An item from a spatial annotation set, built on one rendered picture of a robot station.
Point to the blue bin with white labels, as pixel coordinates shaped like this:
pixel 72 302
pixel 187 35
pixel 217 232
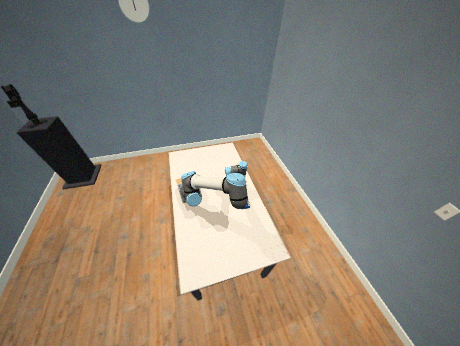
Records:
pixel 247 206

